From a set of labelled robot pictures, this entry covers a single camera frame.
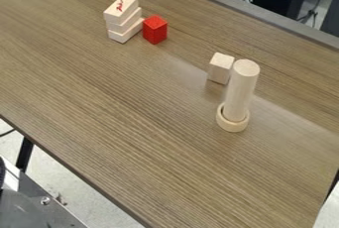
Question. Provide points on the plain wooden cube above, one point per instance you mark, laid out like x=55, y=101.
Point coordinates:
x=220, y=68

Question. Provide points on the red cube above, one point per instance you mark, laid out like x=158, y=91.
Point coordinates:
x=154, y=29

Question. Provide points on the wooden block with red mark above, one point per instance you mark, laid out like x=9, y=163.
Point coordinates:
x=120, y=8

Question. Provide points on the plain flat wooden block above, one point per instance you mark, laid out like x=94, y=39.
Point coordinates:
x=129, y=33
x=128, y=22

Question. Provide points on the wooden cylinder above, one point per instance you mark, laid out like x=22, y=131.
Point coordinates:
x=239, y=92

